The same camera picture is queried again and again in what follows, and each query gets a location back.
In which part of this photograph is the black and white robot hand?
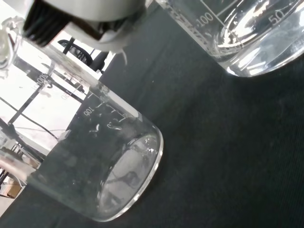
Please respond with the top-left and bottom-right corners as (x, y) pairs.
(22, 0), (146, 51)

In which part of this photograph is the black chair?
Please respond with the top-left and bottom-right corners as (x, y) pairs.
(57, 39), (109, 72)

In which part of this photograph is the black bench cloth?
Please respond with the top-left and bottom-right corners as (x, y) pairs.
(0, 0), (304, 228)

